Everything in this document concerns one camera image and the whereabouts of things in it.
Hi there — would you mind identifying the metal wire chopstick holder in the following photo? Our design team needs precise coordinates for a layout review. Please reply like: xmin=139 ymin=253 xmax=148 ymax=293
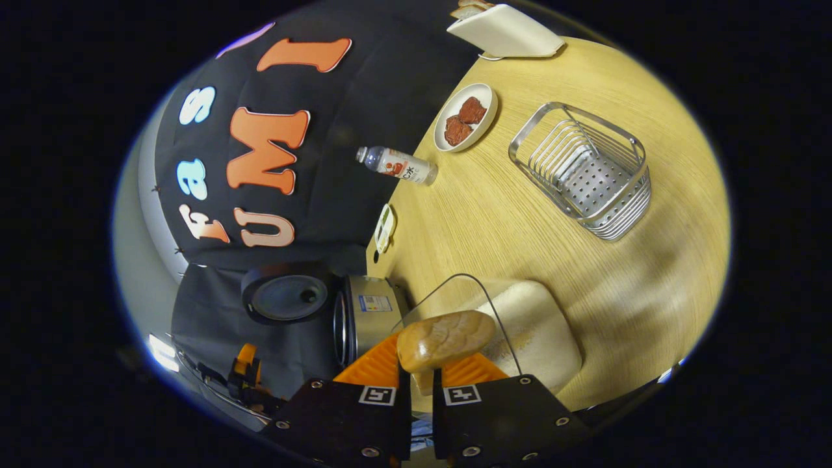
xmin=508 ymin=101 xmax=652 ymax=242

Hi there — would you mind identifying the black and silver rice cooker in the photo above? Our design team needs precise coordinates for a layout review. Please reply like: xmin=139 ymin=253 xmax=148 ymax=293
xmin=240 ymin=262 xmax=410 ymax=371

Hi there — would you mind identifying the white toaster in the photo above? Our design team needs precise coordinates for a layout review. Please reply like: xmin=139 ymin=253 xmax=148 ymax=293
xmin=446 ymin=3 xmax=566 ymax=59

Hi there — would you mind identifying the white divided dish of beans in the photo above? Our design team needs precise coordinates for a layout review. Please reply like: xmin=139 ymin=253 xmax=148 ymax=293
xmin=374 ymin=203 xmax=397 ymax=255

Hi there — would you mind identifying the toasted bread slice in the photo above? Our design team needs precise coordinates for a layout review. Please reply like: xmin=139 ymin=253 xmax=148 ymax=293
xmin=450 ymin=0 xmax=496 ymax=20

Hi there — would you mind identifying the ceiling light panel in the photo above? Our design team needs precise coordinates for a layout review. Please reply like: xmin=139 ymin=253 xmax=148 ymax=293
xmin=148 ymin=333 xmax=180 ymax=373

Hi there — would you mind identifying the black backdrop cloth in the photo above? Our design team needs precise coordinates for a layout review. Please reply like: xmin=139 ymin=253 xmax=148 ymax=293
xmin=153 ymin=0 xmax=495 ymax=404

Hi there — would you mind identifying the wooden spoon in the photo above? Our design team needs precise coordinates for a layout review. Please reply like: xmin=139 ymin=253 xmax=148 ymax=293
xmin=396 ymin=310 xmax=498 ymax=396

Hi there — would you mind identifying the white round plate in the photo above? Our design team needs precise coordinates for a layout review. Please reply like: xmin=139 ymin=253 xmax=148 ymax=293
xmin=434 ymin=83 xmax=499 ymax=153

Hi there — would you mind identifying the clear plastic bottle red label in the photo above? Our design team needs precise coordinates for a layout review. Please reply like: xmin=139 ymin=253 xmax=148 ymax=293
xmin=356 ymin=146 xmax=439 ymax=187

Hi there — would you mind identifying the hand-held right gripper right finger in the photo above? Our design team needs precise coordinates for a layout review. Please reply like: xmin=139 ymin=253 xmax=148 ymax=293
xmin=432 ymin=351 xmax=589 ymax=468

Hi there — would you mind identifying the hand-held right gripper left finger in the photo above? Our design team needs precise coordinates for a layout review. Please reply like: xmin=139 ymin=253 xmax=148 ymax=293
xmin=263 ymin=331 xmax=411 ymax=468

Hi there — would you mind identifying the red meat piece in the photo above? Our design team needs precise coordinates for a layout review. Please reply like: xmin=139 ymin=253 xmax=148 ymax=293
xmin=458 ymin=96 xmax=488 ymax=125
xmin=445 ymin=116 xmax=474 ymax=147

